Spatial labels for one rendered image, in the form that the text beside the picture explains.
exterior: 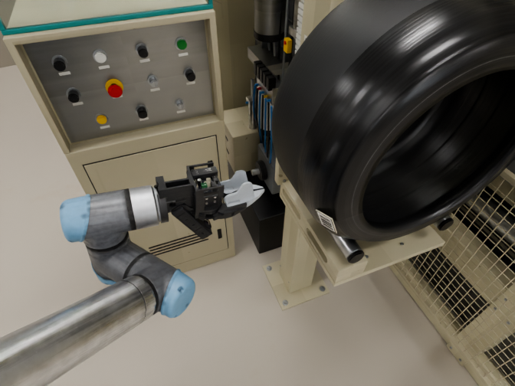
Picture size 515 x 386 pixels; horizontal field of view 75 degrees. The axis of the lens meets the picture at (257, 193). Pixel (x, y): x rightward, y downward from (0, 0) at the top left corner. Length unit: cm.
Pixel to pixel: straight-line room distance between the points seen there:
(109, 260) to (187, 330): 114
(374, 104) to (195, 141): 85
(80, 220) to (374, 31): 56
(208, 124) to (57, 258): 130
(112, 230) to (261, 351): 120
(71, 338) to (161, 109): 90
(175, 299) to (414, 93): 49
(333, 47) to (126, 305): 53
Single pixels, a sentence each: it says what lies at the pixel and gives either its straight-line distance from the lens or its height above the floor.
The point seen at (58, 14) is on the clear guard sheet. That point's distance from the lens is 110.
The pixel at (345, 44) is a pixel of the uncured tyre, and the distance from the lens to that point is 63.
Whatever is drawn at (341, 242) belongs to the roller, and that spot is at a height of 91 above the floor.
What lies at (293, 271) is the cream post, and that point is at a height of 22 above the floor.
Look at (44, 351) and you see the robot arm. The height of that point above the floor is 121.
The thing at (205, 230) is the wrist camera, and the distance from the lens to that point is 69.
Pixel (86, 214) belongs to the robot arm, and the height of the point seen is 119.
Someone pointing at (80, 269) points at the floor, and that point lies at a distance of 211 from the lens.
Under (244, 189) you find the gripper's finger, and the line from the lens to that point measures 65.
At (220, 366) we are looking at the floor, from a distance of 169.
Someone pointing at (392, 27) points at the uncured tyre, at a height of 141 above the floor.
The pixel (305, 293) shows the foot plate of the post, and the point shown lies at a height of 1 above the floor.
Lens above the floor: 161
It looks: 46 degrees down
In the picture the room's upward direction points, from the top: straight up
